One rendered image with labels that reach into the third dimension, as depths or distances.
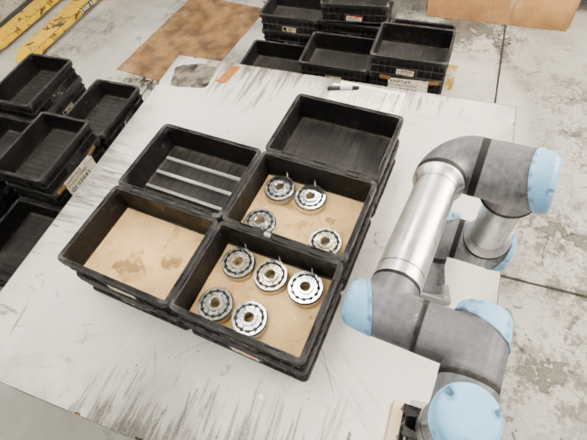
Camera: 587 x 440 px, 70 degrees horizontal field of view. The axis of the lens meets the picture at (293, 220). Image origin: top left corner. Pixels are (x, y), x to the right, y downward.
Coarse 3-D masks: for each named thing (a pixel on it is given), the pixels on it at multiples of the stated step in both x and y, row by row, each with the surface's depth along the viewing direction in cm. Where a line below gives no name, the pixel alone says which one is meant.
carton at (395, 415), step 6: (396, 402) 78; (402, 402) 78; (390, 408) 81; (396, 408) 77; (390, 414) 78; (396, 414) 77; (390, 420) 76; (396, 420) 76; (390, 426) 76; (396, 426) 76; (384, 432) 82; (390, 432) 75; (396, 432) 75; (384, 438) 78; (390, 438) 75; (396, 438) 75
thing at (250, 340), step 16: (224, 224) 126; (208, 240) 123; (272, 240) 123; (320, 256) 117; (192, 272) 118; (336, 272) 114; (208, 320) 110; (320, 320) 107; (240, 336) 107; (272, 352) 104; (304, 352) 103
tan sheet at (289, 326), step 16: (256, 256) 130; (288, 272) 126; (208, 288) 126; (240, 288) 125; (256, 288) 124; (304, 288) 123; (272, 304) 121; (288, 304) 121; (320, 304) 120; (272, 320) 118; (288, 320) 118; (304, 320) 118; (272, 336) 116; (288, 336) 116; (304, 336) 115; (288, 352) 113
